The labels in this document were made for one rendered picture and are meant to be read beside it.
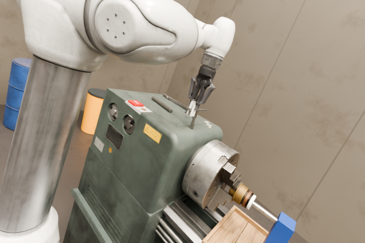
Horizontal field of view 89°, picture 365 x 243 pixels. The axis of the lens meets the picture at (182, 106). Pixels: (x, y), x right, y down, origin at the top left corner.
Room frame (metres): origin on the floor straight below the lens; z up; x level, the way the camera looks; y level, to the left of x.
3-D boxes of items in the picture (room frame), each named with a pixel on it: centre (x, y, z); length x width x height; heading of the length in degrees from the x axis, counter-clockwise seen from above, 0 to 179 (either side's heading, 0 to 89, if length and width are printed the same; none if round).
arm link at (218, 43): (0.86, -0.04, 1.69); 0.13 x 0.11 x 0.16; 75
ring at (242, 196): (0.77, -0.39, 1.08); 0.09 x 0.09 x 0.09; 56
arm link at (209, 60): (0.86, -0.05, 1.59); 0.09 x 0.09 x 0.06
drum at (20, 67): (2.32, 1.91, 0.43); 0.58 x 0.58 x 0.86
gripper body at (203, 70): (0.86, -0.05, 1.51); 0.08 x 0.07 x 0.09; 56
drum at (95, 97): (2.78, 1.25, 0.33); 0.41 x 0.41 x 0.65
